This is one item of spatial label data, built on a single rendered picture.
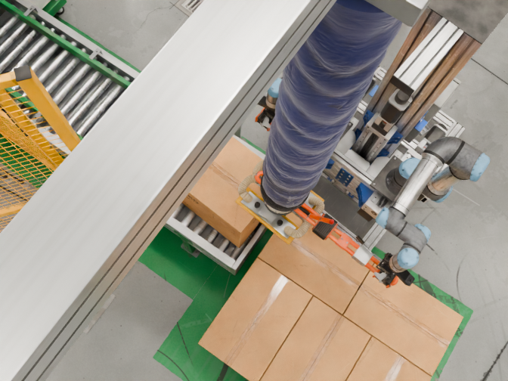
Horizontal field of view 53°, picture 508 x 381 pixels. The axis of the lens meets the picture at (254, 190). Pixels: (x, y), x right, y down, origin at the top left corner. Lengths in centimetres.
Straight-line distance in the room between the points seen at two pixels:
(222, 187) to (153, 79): 218
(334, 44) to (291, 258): 208
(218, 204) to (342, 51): 169
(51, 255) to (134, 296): 310
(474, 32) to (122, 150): 167
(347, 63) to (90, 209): 77
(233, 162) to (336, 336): 115
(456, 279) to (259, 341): 159
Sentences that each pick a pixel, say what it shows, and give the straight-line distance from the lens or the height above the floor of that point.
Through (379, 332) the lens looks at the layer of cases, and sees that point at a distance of 312.
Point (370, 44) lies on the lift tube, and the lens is 113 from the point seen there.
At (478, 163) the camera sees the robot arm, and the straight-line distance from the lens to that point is 222.
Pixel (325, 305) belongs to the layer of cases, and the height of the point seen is 54.
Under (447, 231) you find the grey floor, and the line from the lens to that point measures 396.
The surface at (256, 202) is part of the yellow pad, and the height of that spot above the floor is 118.
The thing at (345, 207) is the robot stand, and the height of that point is 21.
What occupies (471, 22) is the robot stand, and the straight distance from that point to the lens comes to 206.
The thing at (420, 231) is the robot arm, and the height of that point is 159.
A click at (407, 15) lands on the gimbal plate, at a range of 91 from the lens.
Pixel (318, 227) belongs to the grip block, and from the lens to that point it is 236.
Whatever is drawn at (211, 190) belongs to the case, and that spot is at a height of 95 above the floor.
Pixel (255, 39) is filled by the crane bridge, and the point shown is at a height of 305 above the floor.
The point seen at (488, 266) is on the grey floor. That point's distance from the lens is 404.
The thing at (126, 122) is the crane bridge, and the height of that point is 305.
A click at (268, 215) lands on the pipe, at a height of 118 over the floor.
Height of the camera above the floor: 353
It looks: 72 degrees down
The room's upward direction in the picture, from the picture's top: 9 degrees clockwise
